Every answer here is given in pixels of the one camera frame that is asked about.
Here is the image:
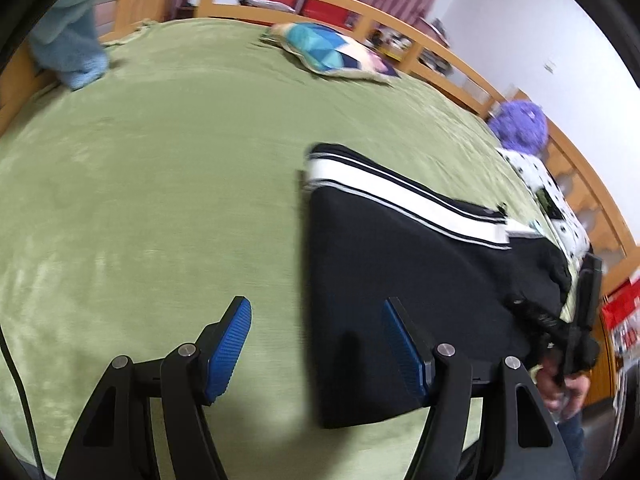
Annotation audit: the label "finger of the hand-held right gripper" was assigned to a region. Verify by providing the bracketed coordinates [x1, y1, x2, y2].
[510, 297, 568, 338]
[572, 252, 606, 333]

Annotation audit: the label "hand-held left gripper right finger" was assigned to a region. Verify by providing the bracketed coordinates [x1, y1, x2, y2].
[381, 297, 578, 480]

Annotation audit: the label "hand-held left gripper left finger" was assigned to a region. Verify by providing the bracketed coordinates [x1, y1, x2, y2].
[54, 296, 253, 480]

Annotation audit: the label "black pants with white stripe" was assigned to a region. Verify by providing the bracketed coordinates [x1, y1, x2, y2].
[300, 142, 582, 429]

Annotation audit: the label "person's right hand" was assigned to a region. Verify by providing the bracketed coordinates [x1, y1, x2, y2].
[536, 355, 593, 415]

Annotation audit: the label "red box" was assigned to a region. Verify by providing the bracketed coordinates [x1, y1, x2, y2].
[599, 271, 640, 362]

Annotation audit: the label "person's leg in jeans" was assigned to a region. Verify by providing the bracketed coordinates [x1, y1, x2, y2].
[556, 405, 587, 477]

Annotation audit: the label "white pillow with black flowers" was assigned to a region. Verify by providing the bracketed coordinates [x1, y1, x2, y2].
[495, 147, 594, 267]

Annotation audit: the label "purple plush toy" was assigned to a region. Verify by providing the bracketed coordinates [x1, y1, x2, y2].
[487, 100, 550, 154]

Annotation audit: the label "green fleece bed blanket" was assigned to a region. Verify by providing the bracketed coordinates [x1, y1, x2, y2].
[0, 17, 591, 480]

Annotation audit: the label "colourful geometric print pillow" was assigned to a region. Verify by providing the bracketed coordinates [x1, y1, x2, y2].
[260, 21, 401, 85]

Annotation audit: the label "light blue fleece garment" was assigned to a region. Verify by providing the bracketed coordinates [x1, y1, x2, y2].
[27, 0, 163, 92]

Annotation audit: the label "wooden bed frame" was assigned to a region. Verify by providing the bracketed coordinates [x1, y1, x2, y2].
[0, 0, 640, 411]

